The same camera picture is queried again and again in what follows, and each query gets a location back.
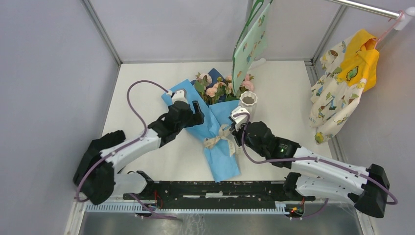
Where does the pink flower bunch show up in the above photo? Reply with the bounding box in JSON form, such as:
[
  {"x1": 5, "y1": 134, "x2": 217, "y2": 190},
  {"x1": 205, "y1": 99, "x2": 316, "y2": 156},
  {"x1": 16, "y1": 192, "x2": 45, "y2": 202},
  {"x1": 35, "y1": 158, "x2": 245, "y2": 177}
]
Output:
[{"x1": 192, "y1": 73, "x2": 254, "y2": 105}]

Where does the cream ribbon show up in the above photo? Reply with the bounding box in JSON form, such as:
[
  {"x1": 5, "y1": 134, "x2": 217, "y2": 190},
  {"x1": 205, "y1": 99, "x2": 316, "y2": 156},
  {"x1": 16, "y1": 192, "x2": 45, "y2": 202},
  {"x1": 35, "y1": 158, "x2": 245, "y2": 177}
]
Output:
[{"x1": 203, "y1": 124, "x2": 240, "y2": 156}]

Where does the blue wrapping paper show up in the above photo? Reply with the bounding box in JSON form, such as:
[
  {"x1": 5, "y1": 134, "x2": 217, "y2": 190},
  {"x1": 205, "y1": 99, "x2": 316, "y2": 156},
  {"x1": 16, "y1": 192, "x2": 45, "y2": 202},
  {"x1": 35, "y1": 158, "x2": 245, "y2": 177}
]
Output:
[{"x1": 170, "y1": 68, "x2": 240, "y2": 182}]

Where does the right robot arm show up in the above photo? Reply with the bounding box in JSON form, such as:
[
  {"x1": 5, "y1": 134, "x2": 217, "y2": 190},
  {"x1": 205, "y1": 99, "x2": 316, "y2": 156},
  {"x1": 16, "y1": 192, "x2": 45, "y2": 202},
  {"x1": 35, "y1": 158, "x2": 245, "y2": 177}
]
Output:
[{"x1": 230, "y1": 112, "x2": 397, "y2": 218}]

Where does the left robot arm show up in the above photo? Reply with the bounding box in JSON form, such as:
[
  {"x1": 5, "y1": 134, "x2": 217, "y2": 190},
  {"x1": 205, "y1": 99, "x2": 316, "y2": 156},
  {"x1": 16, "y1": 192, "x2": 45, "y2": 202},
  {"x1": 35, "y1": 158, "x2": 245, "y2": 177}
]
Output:
[{"x1": 73, "y1": 100, "x2": 204, "y2": 205}]

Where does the white ribbed vase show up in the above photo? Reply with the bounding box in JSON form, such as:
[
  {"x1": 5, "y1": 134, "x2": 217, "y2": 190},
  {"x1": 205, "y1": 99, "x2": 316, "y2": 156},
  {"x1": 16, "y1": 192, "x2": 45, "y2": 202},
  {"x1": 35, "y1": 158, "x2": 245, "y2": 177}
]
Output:
[{"x1": 239, "y1": 91, "x2": 258, "y2": 121}]

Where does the green printed cloth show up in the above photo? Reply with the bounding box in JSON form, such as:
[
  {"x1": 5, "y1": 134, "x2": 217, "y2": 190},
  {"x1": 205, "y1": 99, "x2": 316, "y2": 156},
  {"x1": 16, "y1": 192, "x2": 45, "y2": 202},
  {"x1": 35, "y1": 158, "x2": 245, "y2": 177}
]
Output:
[{"x1": 231, "y1": 0, "x2": 274, "y2": 94}]

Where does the yellow patterned kids garment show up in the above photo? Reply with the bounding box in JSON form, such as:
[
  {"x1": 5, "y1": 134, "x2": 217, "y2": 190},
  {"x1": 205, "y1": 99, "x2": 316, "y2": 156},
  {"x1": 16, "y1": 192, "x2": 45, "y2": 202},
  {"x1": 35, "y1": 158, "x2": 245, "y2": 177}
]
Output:
[{"x1": 309, "y1": 29, "x2": 380, "y2": 144}]

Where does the pink clothes hanger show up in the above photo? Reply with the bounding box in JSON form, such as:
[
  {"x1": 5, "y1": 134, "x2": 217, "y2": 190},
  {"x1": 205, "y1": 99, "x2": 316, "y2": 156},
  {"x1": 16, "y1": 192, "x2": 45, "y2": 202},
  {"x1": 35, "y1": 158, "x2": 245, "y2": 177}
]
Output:
[{"x1": 374, "y1": 10, "x2": 405, "y2": 50}]

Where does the metal hanging rod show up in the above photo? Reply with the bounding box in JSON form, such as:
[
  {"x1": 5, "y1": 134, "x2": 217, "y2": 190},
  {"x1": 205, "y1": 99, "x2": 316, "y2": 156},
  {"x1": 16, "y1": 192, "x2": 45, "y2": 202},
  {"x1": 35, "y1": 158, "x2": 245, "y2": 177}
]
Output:
[{"x1": 327, "y1": 0, "x2": 415, "y2": 31}]

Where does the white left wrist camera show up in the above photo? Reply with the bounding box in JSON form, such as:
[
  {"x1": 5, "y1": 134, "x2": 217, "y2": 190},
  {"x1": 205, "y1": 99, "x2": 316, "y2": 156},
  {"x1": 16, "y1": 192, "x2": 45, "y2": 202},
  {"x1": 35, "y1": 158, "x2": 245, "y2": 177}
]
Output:
[{"x1": 166, "y1": 89, "x2": 188, "y2": 104}]

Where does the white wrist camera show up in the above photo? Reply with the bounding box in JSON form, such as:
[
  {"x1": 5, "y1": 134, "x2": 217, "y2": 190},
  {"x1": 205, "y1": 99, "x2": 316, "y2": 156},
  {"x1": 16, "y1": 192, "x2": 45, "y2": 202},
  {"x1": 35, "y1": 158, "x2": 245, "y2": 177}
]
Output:
[
  {"x1": 166, "y1": 89, "x2": 188, "y2": 104},
  {"x1": 230, "y1": 106, "x2": 250, "y2": 131}
]

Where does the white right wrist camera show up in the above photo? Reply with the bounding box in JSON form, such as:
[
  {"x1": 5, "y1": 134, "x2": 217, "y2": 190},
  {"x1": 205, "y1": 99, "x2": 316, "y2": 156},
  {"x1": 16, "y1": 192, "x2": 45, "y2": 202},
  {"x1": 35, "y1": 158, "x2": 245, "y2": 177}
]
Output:
[{"x1": 230, "y1": 106, "x2": 250, "y2": 131}]

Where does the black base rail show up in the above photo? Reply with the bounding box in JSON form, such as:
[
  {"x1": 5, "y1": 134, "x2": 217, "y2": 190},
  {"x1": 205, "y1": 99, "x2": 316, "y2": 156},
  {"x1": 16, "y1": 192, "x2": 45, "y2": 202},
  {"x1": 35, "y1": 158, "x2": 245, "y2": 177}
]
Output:
[{"x1": 137, "y1": 181, "x2": 315, "y2": 210}]

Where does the white slotted cable duct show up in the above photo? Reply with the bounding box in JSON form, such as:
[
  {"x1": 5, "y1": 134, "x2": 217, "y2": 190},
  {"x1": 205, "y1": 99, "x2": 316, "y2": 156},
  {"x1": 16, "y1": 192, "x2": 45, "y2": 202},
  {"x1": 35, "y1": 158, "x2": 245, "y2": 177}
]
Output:
[{"x1": 85, "y1": 202, "x2": 289, "y2": 215}]

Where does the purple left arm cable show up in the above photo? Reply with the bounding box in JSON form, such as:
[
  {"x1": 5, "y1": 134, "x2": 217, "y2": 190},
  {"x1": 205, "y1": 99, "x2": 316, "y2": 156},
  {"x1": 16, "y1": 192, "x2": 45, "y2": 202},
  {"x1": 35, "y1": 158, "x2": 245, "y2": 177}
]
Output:
[{"x1": 75, "y1": 80, "x2": 170, "y2": 203}]

